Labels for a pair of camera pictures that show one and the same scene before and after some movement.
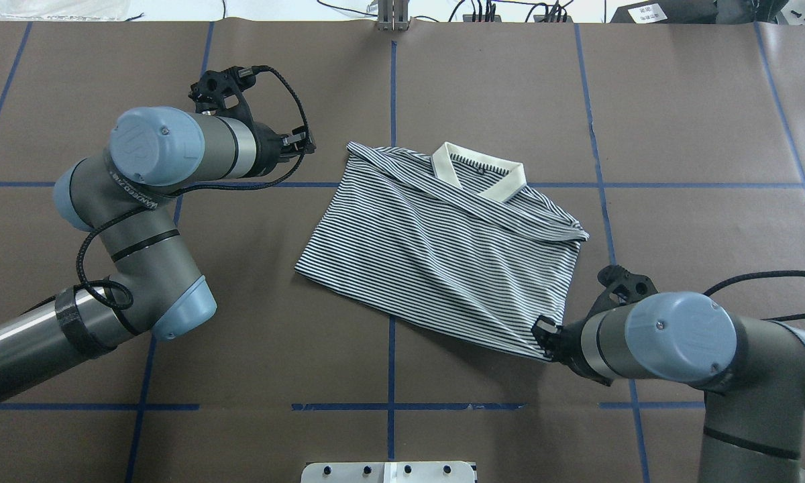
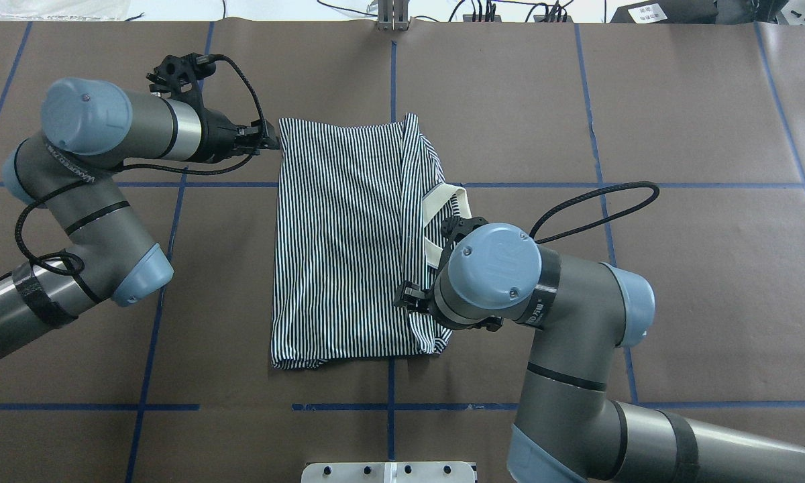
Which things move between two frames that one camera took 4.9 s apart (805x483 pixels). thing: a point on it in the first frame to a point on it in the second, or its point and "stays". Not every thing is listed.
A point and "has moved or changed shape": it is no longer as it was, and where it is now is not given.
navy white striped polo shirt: [455, 237] has moved or changed shape
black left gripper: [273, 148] to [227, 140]
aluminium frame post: [393, 15] stays
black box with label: [667, 11] stays
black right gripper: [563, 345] to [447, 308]
